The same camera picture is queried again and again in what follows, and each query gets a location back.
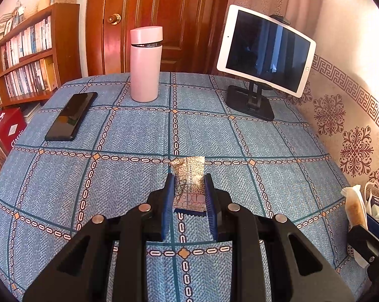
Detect pink thermos bottle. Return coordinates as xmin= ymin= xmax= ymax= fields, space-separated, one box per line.
xmin=130 ymin=27 xmax=163 ymax=103

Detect black smartphone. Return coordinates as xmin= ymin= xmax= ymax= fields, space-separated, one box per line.
xmin=45 ymin=92 xmax=99 ymax=141

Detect white plastic basket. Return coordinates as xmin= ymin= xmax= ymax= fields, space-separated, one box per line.
xmin=347 ymin=181 xmax=379 ymax=258

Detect red box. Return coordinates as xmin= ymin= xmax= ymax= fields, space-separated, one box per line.
xmin=0 ymin=107 xmax=28 ymax=156

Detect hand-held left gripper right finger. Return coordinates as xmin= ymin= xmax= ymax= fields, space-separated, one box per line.
xmin=204 ymin=173 xmax=355 ymax=302

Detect wooden door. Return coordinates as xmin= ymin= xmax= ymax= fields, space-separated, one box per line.
xmin=86 ymin=0 xmax=234 ymax=76

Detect white patterned snack packet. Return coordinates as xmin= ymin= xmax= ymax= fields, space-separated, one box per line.
xmin=170 ymin=156 xmax=207 ymax=217

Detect wooden bookshelf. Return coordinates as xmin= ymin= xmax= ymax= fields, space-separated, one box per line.
xmin=0 ymin=3 xmax=82 ymax=110

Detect clear tan cracker packet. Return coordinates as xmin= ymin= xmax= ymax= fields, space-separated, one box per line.
xmin=341 ymin=185 xmax=371 ymax=268

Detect white tablet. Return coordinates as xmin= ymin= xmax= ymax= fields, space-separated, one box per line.
xmin=216 ymin=5 xmax=317 ymax=98

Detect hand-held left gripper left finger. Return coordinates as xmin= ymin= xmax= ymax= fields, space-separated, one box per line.
xmin=22 ymin=173 xmax=176 ymax=302

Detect rows of books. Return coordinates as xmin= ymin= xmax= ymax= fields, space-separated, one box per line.
xmin=0 ymin=16 xmax=58 ymax=107

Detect black tablet stand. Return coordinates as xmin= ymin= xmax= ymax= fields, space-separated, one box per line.
xmin=225 ymin=14 xmax=292 ymax=122

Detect blue patterned tablecloth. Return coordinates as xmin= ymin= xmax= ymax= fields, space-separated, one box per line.
xmin=0 ymin=72 xmax=366 ymax=302

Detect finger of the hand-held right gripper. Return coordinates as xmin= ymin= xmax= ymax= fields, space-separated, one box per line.
xmin=348 ymin=215 xmax=379 ymax=268

